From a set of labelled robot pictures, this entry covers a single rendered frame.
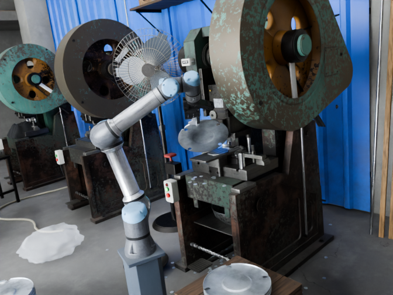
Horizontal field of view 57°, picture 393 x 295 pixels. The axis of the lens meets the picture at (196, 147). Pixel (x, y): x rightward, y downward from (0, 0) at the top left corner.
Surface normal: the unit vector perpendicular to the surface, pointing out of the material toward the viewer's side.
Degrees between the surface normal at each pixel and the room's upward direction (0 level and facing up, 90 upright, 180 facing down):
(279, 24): 90
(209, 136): 131
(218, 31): 77
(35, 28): 90
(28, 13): 90
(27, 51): 90
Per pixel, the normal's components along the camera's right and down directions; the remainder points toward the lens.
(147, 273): 0.46, 0.15
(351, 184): 0.11, 0.22
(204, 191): -0.73, 0.23
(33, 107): 0.72, 0.08
